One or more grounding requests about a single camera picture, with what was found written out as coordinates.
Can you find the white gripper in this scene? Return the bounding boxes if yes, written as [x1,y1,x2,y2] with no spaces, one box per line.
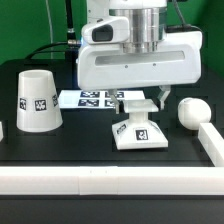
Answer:
[77,17,202,114]

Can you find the white lamp base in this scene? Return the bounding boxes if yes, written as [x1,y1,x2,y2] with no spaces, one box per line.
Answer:
[112,99,168,150]

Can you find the white lamp bulb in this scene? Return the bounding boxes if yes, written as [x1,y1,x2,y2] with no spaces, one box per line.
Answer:
[178,98,211,130]

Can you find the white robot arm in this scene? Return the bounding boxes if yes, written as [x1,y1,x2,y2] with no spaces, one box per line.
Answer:
[77,0,202,101]

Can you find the white lamp shade cone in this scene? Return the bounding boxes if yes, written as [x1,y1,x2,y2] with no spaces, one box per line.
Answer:
[17,70,63,133]

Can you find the white marker sheet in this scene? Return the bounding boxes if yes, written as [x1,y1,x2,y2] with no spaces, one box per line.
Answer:
[59,90,145,109]

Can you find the white block left edge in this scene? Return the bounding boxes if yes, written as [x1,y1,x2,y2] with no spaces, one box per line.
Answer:
[0,121,4,142]

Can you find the black cable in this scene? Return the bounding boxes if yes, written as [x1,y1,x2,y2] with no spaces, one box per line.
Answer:
[24,0,82,60]

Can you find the white right rail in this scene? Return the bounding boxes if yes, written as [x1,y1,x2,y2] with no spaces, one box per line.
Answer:
[198,123,224,167]

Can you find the white rail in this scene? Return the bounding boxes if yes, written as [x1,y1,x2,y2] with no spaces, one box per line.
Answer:
[198,123,224,167]
[0,166,224,195]

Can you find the white front rail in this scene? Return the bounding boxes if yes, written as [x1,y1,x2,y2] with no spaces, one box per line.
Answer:
[0,166,224,195]

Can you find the thin white cable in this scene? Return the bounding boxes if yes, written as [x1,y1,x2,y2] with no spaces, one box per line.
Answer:
[45,0,55,60]

